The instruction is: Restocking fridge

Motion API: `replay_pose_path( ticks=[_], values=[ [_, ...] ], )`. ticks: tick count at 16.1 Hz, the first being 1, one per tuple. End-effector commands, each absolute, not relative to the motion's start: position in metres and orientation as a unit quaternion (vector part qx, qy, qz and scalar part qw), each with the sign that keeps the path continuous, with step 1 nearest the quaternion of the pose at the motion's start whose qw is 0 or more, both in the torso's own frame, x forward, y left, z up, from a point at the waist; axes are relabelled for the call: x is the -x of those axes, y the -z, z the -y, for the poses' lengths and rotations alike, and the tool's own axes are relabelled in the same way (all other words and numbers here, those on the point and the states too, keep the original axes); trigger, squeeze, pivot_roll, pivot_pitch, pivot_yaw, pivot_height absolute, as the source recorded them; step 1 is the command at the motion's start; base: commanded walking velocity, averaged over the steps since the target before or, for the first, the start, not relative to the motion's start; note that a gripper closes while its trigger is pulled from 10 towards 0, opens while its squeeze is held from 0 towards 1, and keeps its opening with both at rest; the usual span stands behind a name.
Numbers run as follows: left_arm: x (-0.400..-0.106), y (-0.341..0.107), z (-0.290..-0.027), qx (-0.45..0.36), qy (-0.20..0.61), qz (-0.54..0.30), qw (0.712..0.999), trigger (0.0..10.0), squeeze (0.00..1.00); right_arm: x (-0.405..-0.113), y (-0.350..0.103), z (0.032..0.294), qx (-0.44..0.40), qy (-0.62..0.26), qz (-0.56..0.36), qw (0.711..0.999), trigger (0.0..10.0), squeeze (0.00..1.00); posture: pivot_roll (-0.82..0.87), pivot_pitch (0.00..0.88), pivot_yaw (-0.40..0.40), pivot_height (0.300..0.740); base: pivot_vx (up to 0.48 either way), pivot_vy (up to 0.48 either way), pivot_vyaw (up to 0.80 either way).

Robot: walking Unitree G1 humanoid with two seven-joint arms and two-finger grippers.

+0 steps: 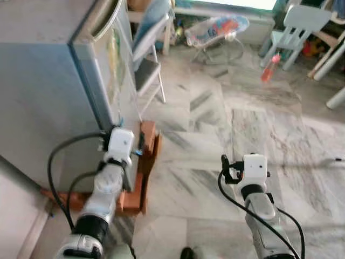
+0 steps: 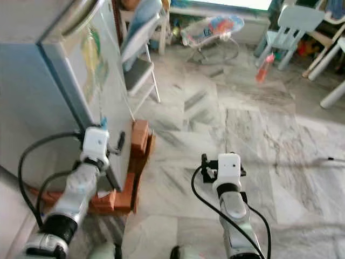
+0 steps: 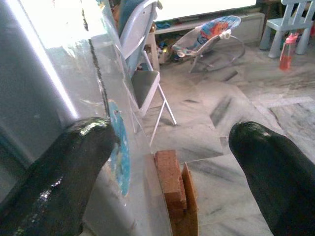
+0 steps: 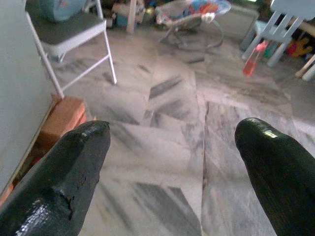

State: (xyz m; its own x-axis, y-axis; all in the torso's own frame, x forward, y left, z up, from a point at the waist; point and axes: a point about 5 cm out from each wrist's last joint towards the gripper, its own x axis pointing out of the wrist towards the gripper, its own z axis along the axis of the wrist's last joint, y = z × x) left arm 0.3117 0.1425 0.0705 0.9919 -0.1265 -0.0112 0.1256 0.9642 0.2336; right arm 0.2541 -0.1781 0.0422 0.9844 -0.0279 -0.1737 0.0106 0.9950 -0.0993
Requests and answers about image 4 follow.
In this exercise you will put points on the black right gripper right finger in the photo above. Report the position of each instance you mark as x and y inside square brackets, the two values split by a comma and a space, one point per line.
[283, 177]

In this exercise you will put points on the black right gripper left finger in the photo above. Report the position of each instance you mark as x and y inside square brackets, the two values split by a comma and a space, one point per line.
[54, 172]

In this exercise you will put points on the white fridge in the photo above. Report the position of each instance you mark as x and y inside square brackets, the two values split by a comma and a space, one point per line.
[17, 73]

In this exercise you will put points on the orange brick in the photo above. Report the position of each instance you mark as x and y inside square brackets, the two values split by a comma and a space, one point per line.
[64, 115]

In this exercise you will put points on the red liquid plastic bottle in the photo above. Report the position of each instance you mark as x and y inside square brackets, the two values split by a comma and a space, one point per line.
[249, 66]

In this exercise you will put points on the yellow red toy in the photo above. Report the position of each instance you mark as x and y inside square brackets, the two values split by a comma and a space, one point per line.
[301, 48]

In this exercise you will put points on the white metal folding chair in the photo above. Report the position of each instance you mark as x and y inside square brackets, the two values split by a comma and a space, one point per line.
[71, 32]

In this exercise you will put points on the light blue child chair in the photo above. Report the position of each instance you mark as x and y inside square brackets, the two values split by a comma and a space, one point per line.
[278, 29]

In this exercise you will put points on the colourful baby bouncer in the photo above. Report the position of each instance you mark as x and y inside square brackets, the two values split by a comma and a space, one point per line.
[187, 14]

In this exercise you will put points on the white wooden post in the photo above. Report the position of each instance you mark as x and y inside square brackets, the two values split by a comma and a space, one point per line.
[131, 17]

